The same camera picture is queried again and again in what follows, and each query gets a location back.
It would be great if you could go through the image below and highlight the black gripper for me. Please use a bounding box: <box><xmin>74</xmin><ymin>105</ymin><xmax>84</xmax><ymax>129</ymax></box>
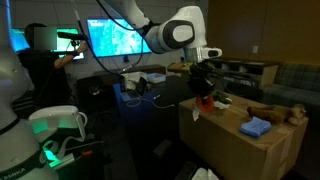
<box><xmin>188</xmin><ymin>63</ymin><xmax>215</xmax><ymax>100</ymax></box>

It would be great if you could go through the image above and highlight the red soft toy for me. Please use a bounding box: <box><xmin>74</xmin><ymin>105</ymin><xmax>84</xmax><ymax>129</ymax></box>
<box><xmin>191</xmin><ymin>92</ymin><xmax>233</xmax><ymax>122</ymax></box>

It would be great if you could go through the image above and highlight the blue cloth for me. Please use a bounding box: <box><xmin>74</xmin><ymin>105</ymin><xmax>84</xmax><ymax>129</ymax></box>
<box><xmin>239</xmin><ymin>116</ymin><xmax>272</xmax><ymax>139</ymax></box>

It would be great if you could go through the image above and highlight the brown plush toy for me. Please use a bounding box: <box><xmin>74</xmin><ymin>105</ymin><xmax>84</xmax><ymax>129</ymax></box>
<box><xmin>246</xmin><ymin>103</ymin><xmax>308</xmax><ymax>127</ymax></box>

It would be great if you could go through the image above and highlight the white towel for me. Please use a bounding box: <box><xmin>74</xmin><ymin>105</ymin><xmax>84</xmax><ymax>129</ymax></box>
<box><xmin>191</xmin><ymin>167</ymin><xmax>219</xmax><ymax>180</ymax></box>

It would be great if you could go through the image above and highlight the large cardboard box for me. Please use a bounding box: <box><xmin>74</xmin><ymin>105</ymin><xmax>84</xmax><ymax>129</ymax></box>
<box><xmin>178</xmin><ymin>91</ymin><xmax>309</xmax><ymax>180</ymax></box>

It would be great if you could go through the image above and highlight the translucent plastic container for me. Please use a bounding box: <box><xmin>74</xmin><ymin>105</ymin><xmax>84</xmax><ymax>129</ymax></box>
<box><xmin>146</xmin><ymin>72</ymin><xmax>167</xmax><ymax>85</ymax></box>

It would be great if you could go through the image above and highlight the dark wooden bench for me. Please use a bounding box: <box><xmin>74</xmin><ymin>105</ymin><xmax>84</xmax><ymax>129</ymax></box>
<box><xmin>93</xmin><ymin>64</ymin><xmax>167</xmax><ymax>88</ymax></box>

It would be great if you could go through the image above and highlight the open dark laptop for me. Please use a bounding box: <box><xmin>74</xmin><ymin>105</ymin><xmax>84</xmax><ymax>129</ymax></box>
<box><xmin>120</xmin><ymin>77</ymin><xmax>148</xmax><ymax>103</ymax></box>

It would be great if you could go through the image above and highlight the wooden shelf cabinet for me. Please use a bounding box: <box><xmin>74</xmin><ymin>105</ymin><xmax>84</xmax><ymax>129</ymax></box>
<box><xmin>199</xmin><ymin>56</ymin><xmax>280</xmax><ymax>88</ymax></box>

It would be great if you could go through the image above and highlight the blue table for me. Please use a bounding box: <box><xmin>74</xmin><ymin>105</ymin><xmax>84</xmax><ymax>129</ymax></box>
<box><xmin>112</xmin><ymin>82</ymin><xmax>181</xmax><ymax>134</ymax></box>

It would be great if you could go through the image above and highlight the plaid sofa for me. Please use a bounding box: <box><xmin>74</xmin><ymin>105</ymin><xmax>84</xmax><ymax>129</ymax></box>
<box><xmin>261</xmin><ymin>62</ymin><xmax>320</xmax><ymax>116</ymax></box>

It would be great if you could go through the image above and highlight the small monitor screen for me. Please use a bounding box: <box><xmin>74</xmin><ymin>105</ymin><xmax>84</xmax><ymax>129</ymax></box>
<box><xmin>9</xmin><ymin>28</ymin><xmax>86</xmax><ymax>63</ymax></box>

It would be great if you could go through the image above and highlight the white VR headset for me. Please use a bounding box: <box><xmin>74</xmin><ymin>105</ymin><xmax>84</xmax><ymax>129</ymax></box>
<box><xmin>28</xmin><ymin>105</ymin><xmax>88</xmax><ymax>168</ymax></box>

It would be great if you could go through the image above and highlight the aluminium profile bar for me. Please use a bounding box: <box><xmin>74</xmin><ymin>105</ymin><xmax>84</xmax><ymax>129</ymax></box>
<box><xmin>49</xmin><ymin>153</ymin><xmax>77</xmax><ymax>169</ymax></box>

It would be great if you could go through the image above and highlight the person in dark clothes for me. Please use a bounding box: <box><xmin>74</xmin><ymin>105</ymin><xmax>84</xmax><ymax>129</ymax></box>
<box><xmin>18</xmin><ymin>22</ymin><xmax>89</xmax><ymax>108</ymax></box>

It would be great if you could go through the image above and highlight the thin white charging cable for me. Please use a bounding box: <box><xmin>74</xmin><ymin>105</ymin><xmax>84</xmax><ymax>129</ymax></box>
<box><xmin>126</xmin><ymin>94</ymin><xmax>175</xmax><ymax>110</ymax></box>

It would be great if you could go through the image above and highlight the black robot cable silver connector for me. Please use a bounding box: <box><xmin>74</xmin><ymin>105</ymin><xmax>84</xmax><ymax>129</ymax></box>
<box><xmin>69</xmin><ymin>0</ymin><xmax>151</xmax><ymax>76</ymax></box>

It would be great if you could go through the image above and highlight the large wall display screen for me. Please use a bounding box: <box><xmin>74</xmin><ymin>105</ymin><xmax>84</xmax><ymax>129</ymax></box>
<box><xmin>87</xmin><ymin>18</ymin><xmax>153</xmax><ymax>58</ymax></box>

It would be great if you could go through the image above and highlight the black camera on tripod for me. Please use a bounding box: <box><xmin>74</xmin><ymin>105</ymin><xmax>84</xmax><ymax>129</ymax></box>
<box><xmin>57</xmin><ymin>31</ymin><xmax>88</xmax><ymax>58</ymax></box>

